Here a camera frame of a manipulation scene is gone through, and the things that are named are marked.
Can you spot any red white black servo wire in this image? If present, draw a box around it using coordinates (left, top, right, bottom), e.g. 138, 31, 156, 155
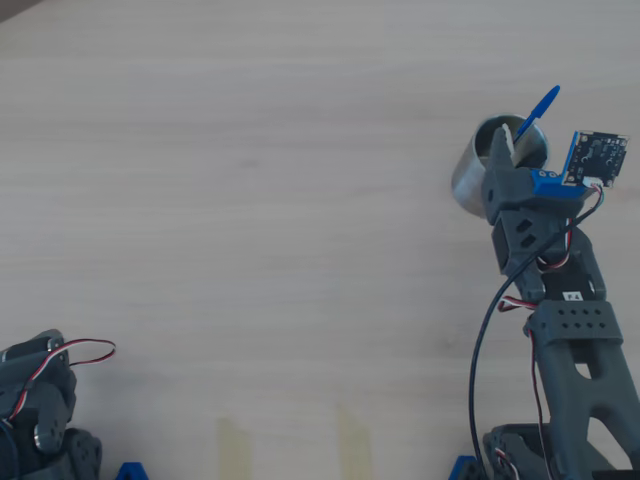
19, 339, 116, 416
499, 294, 549, 480

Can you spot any camera board on blue mount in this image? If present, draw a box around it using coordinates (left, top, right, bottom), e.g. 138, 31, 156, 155
528, 129, 631, 199

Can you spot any dark grey padded gripper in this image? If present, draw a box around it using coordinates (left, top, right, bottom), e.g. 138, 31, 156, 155
481, 124, 589, 276

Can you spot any silver metal cup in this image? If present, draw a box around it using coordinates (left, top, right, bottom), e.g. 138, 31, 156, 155
451, 114, 551, 221

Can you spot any blue capped ballpoint pen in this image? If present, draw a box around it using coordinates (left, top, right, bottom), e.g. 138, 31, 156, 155
514, 84, 561, 144

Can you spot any grey arm without camera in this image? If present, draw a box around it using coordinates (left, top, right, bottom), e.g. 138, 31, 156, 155
0, 328, 104, 480

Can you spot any blue arm base plate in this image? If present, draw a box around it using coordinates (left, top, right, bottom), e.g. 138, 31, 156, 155
115, 462, 151, 480
452, 455, 482, 480

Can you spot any grey arm with wrist camera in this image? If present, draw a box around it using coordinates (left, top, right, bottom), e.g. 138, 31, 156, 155
482, 224, 640, 480

